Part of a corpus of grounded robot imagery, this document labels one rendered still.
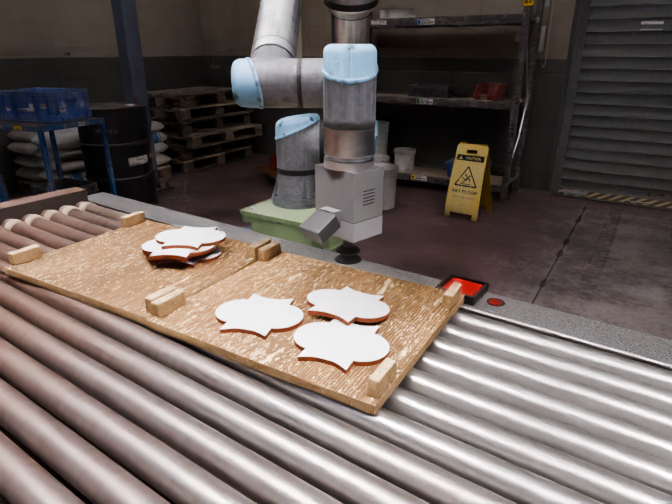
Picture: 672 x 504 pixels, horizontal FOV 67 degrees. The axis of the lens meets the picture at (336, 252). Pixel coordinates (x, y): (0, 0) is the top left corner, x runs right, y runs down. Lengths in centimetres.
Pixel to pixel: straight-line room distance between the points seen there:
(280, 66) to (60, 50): 556
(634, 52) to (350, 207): 466
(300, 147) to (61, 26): 520
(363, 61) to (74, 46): 579
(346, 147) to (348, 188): 6
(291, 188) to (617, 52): 426
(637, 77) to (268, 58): 462
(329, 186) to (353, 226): 7
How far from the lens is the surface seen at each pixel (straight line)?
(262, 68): 82
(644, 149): 533
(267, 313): 82
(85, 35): 649
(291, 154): 132
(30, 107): 423
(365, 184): 73
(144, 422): 71
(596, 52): 529
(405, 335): 78
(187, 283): 97
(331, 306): 82
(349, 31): 118
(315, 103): 82
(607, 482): 64
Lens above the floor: 134
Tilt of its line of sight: 22 degrees down
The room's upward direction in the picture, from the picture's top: straight up
